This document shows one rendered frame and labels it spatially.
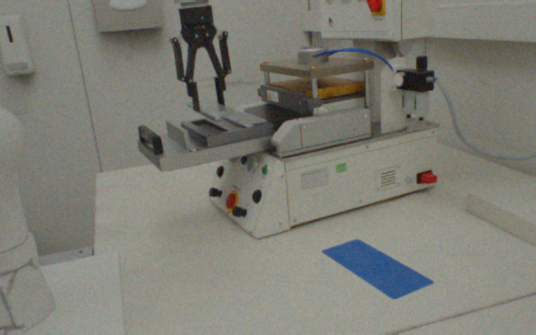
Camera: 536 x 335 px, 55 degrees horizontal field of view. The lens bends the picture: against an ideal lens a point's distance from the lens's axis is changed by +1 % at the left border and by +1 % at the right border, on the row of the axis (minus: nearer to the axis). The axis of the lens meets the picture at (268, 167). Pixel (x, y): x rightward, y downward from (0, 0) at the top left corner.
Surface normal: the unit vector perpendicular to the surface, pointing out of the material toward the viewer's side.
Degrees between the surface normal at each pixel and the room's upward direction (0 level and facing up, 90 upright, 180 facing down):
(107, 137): 90
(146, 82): 90
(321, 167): 90
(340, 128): 90
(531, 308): 0
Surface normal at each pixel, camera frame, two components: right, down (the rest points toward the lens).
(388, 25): -0.89, 0.21
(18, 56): 0.30, 0.27
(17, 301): 0.92, -0.09
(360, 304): -0.08, -0.95
